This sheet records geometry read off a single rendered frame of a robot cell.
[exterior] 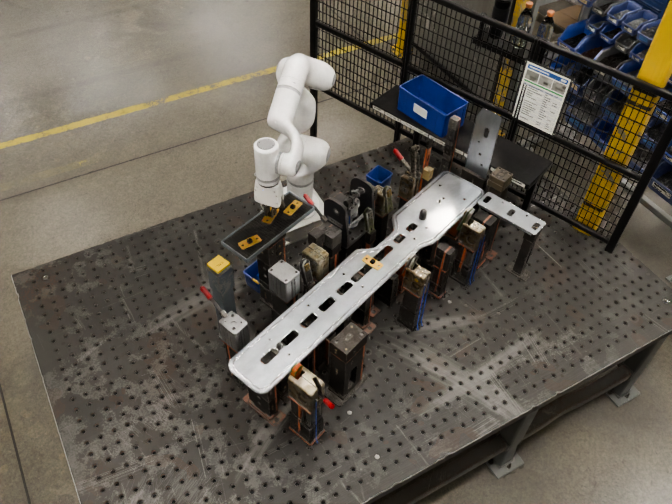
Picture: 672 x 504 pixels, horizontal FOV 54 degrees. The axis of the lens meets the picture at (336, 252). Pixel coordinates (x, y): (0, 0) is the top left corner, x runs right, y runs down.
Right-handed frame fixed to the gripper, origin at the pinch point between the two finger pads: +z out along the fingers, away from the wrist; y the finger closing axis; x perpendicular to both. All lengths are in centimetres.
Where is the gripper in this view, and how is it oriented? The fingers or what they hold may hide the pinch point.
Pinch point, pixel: (270, 210)
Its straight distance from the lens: 244.5
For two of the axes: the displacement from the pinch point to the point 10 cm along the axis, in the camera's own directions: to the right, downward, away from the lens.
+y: 9.3, 2.9, -2.2
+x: 3.6, -6.9, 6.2
